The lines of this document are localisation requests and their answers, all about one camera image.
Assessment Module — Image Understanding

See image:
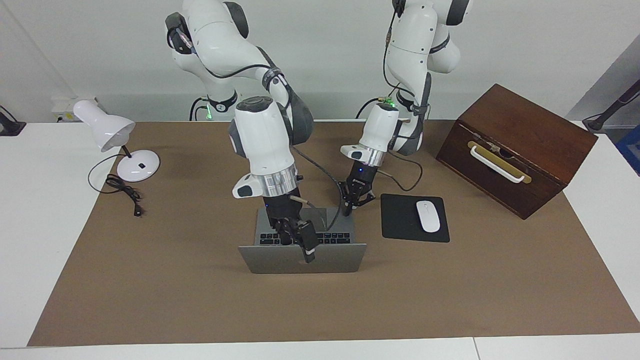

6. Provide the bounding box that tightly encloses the slim black right gripper finger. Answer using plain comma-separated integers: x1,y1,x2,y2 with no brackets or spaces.
274,220,297,246

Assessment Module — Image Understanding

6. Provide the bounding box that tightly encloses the blue crate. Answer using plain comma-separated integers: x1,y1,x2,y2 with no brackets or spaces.
616,125,640,177

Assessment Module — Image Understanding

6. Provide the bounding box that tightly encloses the grey apple laptop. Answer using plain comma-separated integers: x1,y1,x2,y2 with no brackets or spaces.
238,206,367,274

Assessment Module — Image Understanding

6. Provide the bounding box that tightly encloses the brown table mat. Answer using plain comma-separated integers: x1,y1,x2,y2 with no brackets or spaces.
27,120,640,347

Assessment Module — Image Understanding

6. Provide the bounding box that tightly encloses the white desk lamp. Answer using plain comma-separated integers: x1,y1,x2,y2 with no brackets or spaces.
73,99,161,183

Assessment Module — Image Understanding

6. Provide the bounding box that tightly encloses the black tripod leg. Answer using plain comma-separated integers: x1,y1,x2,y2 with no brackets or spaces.
582,79,640,133

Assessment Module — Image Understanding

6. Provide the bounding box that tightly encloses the black stand foot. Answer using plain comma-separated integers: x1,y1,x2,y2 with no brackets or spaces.
0,105,27,137

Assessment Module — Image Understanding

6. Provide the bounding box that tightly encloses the brass handle plate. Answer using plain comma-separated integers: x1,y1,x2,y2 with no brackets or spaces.
467,140,532,185

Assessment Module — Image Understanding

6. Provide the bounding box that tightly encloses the dark brown wooden box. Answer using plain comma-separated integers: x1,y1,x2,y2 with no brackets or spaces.
435,83,599,220

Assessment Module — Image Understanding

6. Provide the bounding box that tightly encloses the right gripper finger with block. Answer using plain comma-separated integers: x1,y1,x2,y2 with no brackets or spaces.
298,220,320,265

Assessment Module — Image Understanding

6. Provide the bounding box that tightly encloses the black base power cable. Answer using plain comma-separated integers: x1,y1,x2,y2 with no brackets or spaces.
355,96,386,120
188,96,209,121

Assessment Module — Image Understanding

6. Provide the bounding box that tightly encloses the white computer mouse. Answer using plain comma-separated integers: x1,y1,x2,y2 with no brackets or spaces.
416,200,441,234

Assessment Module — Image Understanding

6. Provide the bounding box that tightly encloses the white box handle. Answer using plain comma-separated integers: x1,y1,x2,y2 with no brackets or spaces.
470,145,526,184

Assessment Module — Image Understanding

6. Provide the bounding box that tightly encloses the black mouse pad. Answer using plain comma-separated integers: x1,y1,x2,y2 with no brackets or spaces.
380,193,451,244

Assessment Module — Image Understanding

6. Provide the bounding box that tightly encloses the white power strip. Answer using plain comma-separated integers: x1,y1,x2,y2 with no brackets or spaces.
52,96,99,123

